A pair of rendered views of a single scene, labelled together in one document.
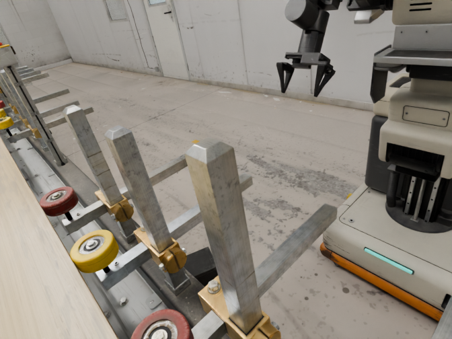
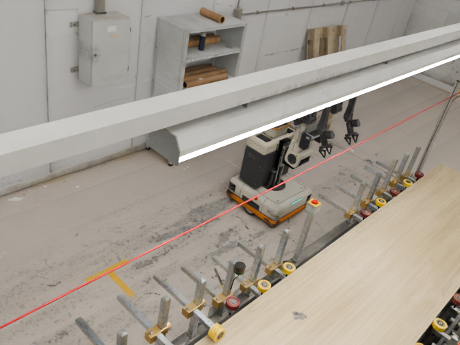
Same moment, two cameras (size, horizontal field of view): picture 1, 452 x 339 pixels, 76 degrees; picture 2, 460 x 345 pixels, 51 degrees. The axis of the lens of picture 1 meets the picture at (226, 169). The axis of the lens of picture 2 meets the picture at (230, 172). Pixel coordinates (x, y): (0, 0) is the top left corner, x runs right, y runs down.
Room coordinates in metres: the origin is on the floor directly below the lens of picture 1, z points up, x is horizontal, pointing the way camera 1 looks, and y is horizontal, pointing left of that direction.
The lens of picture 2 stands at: (2.53, 3.13, 2.98)
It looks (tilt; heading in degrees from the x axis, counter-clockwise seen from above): 32 degrees down; 254
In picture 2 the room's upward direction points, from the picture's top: 12 degrees clockwise
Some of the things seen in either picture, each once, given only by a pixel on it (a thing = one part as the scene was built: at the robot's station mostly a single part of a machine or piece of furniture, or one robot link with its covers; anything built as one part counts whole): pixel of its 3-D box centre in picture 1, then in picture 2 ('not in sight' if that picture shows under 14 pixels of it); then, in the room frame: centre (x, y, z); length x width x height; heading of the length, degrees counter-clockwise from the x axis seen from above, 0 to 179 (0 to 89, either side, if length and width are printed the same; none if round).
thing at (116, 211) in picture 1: (114, 203); (351, 212); (0.66, 0.32, 0.81); 0.14 x 0.06 x 0.05; 37
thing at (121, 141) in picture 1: (158, 234); (370, 196); (0.45, 0.16, 0.87); 0.04 x 0.04 x 0.48; 37
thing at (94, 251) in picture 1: (102, 262); (379, 205); (0.41, 0.28, 0.85); 0.08 x 0.08 x 0.11
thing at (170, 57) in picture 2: not in sight; (194, 88); (1.67, -1.92, 0.78); 0.90 x 0.45 x 1.55; 37
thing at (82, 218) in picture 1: (138, 187); (341, 208); (0.73, 0.27, 0.81); 0.43 x 0.03 x 0.04; 127
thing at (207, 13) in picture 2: not in sight; (211, 15); (1.59, -1.99, 1.59); 0.30 x 0.08 x 0.08; 127
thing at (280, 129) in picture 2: not in sight; (276, 128); (0.98, -0.92, 0.87); 0.23 x 0.15 x 0.11; 37
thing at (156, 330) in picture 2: not in sight; (158, 330); (2.27, 1.52, 0.95); 0.14 x 0.06 x 0.05; 37
